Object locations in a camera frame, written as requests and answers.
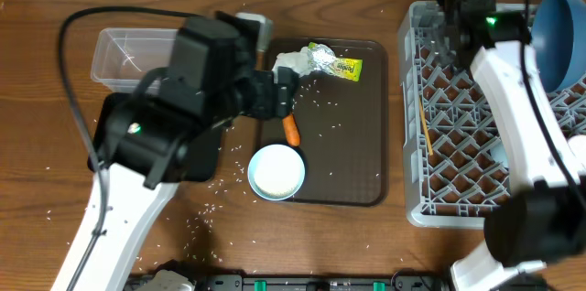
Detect yellow green snack wrapper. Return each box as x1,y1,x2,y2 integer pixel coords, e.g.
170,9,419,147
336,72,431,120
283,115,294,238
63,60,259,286
308,42,363,82

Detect dark blue plate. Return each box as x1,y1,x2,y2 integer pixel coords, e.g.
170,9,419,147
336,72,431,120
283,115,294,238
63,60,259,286
531,0,585,92

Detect light blue cup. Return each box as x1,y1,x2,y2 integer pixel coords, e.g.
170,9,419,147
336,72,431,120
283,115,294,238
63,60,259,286
489,143,509,169

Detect white pink cup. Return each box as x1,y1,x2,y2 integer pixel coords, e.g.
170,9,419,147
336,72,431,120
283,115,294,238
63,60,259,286
568,135,586,158

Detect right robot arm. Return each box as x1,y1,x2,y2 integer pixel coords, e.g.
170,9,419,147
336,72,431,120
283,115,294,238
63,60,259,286
437,0,585,291

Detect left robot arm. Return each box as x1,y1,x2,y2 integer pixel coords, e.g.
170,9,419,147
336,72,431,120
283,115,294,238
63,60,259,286
53,12,298,290

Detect grey dishwasher rack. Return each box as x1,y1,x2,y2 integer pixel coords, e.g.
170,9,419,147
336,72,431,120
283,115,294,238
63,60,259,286
398,1,585,229

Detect orange carrot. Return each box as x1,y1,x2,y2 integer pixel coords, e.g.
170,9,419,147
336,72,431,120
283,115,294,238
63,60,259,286
282,113,300,146

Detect white crumpled napkin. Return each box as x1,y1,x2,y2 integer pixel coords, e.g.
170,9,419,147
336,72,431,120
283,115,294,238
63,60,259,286
272,47,314,77

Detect light blue rice bowl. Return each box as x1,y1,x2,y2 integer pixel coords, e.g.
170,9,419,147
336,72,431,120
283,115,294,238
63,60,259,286
247,144,306,201

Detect brown serving tray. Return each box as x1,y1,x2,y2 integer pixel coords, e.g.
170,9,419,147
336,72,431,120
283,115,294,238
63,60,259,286
291,38,388,207

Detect black plastic tray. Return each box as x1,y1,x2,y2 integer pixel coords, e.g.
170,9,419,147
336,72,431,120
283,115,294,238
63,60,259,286
93,92,222,182

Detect clear plastic bin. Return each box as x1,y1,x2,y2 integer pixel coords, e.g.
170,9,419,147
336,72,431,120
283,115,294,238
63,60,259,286
91,27,178,93

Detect wooden chopstick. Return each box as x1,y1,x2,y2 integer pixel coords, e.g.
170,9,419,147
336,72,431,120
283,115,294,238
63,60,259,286
418,97,434,156

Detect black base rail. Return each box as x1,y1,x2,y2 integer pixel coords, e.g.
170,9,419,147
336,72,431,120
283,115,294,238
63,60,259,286
124,273,450,291

